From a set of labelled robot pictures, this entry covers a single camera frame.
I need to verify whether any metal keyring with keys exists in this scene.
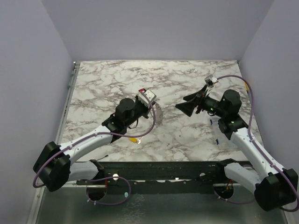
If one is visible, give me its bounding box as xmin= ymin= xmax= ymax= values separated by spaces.
xmin=155 ymin=103 xmax=164 ymax=126

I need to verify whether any key with yellow tag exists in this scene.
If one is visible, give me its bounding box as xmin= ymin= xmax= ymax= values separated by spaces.
xmin=129 ymin=138 xmax=142 ymax=144

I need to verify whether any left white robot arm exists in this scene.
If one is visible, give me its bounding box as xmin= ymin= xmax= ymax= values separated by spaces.
xmin=32 ymin=92 xmax=156 ymax=192

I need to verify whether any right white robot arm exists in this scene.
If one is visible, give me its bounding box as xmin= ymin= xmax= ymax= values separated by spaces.
xmin=175 ymin=86 xmax=298 ymax=211

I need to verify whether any clear plastic box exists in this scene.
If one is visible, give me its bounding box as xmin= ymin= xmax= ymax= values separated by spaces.
xmin=210 ymin=116 xmax=234 ymax=148

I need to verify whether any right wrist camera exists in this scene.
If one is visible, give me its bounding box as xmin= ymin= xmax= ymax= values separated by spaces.
xmin=205 ymin=75 xmax=218 ymax=88

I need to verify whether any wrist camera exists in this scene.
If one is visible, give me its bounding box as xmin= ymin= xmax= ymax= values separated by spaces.
xmin=205 ymin=75 xmax=218 ymax=88
xmin=137 ymin=88 xmax=157 ymax=108

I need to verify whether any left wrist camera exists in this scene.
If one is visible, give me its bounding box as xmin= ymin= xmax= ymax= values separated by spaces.
xmin=137 ymin=88 xmax=157 ymax=108

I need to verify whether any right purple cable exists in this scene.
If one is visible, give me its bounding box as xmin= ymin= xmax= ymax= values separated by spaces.
xmin=214 ymin=74 xmax=295 ymax=212

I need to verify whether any purple cable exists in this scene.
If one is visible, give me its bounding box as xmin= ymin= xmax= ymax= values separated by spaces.
xmin=32 ymin=93 xmax=157 ymax=206
xmin=214 ymin=74 xmax=295 ymax=212

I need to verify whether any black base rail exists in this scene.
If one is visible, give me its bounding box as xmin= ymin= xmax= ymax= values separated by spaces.
xmin=77 ymin=160 xmax=241 ymax=196

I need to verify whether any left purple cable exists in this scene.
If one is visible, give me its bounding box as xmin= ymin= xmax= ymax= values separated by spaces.
xmin=32 ymin=93 xmax=157 ymax=206

